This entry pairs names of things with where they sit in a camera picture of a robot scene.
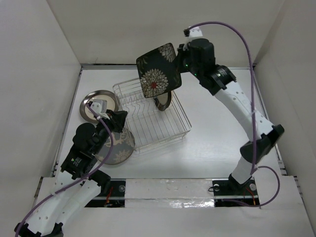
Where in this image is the grey plate tree pattern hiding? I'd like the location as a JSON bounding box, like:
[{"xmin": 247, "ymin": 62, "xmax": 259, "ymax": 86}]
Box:
[{"xmin": 104, "ymin": 128, "xmax": 135, "ymax": 165}]

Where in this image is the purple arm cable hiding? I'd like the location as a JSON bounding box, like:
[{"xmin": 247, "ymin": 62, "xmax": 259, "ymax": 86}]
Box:
[
  {"xmin": 184, "ymin": 21, "xmax": 281, "ymax": 207},
  {"xmin": 14, "ymin": 103, "xmax": 114, "ymax": 235}
]

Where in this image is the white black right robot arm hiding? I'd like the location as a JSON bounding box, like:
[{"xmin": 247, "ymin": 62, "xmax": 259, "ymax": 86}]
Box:
[{"xmin": 176, "ymin": 38, "xmax": 284, "ymax": 194}]

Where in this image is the silver front table rail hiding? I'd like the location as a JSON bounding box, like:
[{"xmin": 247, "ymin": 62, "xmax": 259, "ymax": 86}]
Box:
[{"xmin": 87, "ymin": 178, "xmax": 260, "ymax": 208}]

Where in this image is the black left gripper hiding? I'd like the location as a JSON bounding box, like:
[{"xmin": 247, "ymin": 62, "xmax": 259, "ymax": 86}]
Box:
[{"xmin": 93, "ymin": 109, "xmax": 128, "ymax": 154}]

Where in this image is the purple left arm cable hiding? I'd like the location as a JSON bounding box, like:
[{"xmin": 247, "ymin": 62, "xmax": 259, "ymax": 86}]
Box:
[{"xmin": 14, "ymin": 103, "xmax": 114, "ymax": 235}]

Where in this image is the cream plate brown metallic rim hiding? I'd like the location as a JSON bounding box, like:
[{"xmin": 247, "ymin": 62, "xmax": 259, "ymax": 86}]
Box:
[{"xmin": 79, "ymin": 90, "xmax": 119, "ymax": 123}]

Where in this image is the steel wire dish rack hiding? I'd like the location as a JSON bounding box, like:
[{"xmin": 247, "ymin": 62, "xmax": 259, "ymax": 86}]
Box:
[{"xmin": 113, "ymin": 79, "xmax": 192, "ymax": 151}]

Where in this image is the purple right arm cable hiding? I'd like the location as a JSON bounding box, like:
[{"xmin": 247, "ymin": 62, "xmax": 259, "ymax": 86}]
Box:
[{"xmin": 184, "ymin": 21, "xmax": 281, "ymax": 207}]

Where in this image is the cream plate black striped rim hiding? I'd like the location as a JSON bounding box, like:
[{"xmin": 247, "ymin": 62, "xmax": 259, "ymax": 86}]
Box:
[{"xmin": 154, "ymin": 91, "xmax": 173, "ymax": 111}]

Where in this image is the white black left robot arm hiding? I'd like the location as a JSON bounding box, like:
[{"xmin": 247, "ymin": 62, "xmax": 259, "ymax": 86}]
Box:
[{"xmin": 14, "ymin": 110, "xmax": 128, "ymax": 237}]

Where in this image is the black square floral plate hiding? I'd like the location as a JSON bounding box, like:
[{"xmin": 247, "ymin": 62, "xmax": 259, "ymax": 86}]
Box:
[{"xmin": 136, "ymin": 43, "xmax": 182, "ymax": 98}]

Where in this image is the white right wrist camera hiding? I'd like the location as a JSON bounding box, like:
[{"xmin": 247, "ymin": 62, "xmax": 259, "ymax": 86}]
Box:
[{"xmin": 184, "ymin": 26, "xmax": 203, "ymax": 39}]

